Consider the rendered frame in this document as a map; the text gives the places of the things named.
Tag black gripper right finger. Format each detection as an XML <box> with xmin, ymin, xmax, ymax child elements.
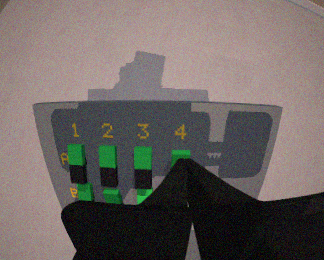
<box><xmin>184</xmin><ymin>157</ymin><xmax>324</xmax><ymax>260</ymax></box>

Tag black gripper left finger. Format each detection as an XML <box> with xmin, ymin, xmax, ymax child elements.
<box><xmin>61</xmin><ymin>157</ymin><xmax>193</xmax><ymax>260</ymax></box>

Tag grey switch panel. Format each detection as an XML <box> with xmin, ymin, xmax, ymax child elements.
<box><xmin>32</xmin><ymin>100</ymin><xmax>283</xmax><ymax>210</ymax></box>

